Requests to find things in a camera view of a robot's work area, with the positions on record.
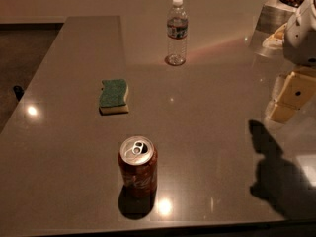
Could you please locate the metal container with dark contents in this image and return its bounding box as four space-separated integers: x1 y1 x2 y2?
256 0 304 34

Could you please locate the red coke can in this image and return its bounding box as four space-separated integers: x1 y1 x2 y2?
118 136 158 198

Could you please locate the clear plastic water bottle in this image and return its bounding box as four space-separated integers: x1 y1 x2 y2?
165 0 189 66

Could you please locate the small black object on floor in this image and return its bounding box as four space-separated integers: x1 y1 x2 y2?
13 85 24 101

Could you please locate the green and yellow sponge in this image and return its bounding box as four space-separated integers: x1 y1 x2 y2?
99 79 129 115

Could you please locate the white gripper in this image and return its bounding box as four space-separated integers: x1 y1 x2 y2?
262 0 316 123

